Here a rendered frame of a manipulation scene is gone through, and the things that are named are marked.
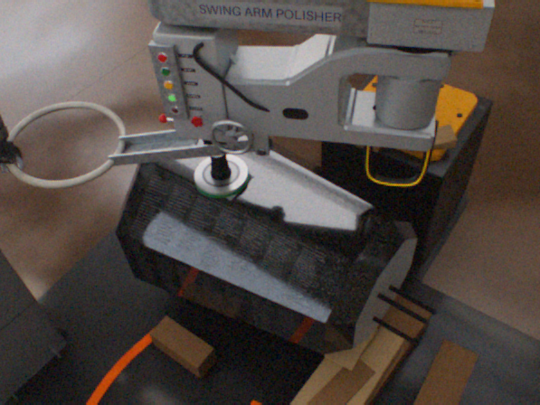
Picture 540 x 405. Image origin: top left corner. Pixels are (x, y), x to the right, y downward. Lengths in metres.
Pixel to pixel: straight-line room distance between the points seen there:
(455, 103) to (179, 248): 1.42
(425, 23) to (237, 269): 1.14
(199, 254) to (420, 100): 1.05
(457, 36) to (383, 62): 0.21
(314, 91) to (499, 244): 1.80
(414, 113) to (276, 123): 0.44
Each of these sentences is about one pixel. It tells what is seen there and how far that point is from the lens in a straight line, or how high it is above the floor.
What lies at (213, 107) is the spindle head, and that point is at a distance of 1.84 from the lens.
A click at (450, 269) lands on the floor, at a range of 3.08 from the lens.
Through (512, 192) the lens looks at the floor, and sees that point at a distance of 3.52.
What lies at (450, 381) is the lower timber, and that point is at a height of 0.11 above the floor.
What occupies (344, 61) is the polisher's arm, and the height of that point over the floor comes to 1.53.
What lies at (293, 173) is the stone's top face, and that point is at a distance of 2.23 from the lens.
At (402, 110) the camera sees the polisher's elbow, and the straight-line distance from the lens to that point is 1.75.
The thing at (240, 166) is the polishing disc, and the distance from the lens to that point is 2.24.
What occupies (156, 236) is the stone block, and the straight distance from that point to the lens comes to 2.36.
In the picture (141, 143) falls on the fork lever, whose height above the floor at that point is 0.96.
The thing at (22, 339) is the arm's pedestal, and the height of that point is 0.28.
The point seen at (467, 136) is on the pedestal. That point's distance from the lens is 2.66.
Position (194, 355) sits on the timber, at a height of 0.13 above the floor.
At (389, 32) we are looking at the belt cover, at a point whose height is 1.65.
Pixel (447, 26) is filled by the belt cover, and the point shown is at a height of 1.68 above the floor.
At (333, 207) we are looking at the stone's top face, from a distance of 2.12.
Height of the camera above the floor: 2.48
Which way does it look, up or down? 49 degrees down
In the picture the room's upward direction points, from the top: 5 degrees counter-clockwise
